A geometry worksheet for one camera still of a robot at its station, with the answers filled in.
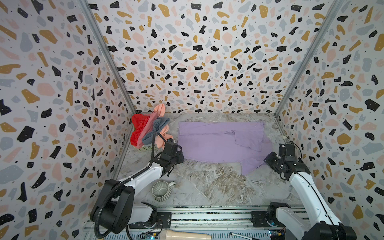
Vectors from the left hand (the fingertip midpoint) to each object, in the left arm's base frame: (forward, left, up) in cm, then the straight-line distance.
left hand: (182, 152), depth 88 cm
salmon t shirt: (+33, +18, +3) cm, 38 cm away
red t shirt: (+25, +31, +1) cm, 40 cm away
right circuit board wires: (-40, -46, -9) cm, 62 cm away
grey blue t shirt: (+18, +16, +6) cm, 25 cm away
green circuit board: (-39, +14, -9) cm, 42 cm away
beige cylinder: (-39, +4, -4) cm, 40 cm away
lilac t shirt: (+13, -42, -9) cm, 45 cm away
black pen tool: (-40, -31, -9) cm, 52 cm away
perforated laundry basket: (+7, +25, -7) cm, 27 cm away
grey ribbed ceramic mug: (-19, +11, -9) cm, 23 cm away
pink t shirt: (+22, +20, +9) cm, 30 cm away
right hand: (-5, -47, +4) cm, 48 cm away
